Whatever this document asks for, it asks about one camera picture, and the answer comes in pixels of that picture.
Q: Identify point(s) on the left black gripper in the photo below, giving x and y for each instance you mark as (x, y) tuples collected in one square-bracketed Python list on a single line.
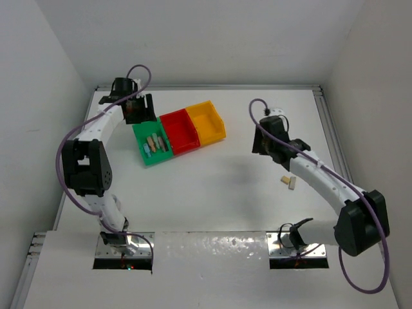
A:
[(146, 114)]

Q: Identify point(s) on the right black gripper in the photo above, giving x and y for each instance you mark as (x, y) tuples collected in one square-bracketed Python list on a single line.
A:
[(257, 147)]

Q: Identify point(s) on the blue correction tape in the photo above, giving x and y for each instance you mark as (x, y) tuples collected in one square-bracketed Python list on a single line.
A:
[(147, 150)]

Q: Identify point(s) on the pink correction tape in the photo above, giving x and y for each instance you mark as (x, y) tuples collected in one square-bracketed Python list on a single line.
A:
[(163, 144)]

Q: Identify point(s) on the yellow eraser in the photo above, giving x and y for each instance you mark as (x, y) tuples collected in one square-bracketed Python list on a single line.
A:
[(285, 180)]

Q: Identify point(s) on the white eraser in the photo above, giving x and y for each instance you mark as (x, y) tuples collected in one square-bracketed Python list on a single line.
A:
[(292, 182)]

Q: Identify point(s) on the clear tape roll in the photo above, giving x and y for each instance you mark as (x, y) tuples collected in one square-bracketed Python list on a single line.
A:
[(117, 202)]

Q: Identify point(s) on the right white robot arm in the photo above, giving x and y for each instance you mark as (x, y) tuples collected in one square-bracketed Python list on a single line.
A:
[(362, 218)]

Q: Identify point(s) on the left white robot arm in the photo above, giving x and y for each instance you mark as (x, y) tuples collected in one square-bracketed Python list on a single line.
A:
[(83, 165)]

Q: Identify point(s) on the green plastic bin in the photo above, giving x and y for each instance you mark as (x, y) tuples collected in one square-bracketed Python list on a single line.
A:
[(145, 129)]

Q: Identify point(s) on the red plastic bin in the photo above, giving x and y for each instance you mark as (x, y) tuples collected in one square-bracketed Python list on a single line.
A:
[(181, 132)]

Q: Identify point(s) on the yellow plastic bin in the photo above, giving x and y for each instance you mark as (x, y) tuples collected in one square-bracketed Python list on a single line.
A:
[(208, 123)]

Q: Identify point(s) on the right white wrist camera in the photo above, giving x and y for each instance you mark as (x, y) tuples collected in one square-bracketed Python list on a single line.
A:
[(276, 112)]

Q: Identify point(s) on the aluminium frame rail back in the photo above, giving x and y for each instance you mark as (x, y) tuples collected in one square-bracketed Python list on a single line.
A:
[(237, 86)]

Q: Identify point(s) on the aluminium frame rail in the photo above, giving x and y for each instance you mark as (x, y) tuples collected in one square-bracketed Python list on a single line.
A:
[(339, 161), (237, 86)]

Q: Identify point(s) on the aluminium frame rail right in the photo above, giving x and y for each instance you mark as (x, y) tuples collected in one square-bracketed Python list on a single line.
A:
[(339, 161)]

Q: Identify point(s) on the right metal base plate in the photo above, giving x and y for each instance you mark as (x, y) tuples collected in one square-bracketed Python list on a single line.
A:
[(280, 247)]

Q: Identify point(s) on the metal base plate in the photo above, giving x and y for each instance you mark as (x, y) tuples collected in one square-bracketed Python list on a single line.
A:
[(280, 247), (112, 247)]

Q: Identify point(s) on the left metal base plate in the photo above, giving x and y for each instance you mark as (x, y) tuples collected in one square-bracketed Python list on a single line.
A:
[(112, 247)]

